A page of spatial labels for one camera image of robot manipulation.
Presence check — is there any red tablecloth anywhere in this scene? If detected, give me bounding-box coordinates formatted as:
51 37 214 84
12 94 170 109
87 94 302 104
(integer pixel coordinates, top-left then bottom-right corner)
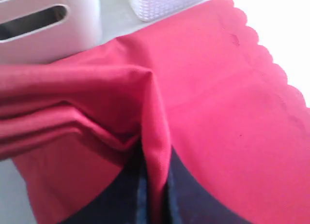
0 0 310 224

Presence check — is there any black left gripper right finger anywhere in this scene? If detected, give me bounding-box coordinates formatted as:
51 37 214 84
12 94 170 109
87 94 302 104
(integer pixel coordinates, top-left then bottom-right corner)
164 150 249 224

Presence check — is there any white perforated plastic basket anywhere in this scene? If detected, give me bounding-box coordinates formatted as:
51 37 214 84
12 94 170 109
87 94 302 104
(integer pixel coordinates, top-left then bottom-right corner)
129 0 203 22

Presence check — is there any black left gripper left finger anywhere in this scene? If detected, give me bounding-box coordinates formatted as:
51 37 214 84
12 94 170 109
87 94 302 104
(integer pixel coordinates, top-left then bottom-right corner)
61 142 149 224

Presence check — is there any cream plastic bin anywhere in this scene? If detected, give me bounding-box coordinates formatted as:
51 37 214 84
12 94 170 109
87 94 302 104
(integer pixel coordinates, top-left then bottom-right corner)
0 0 102 64

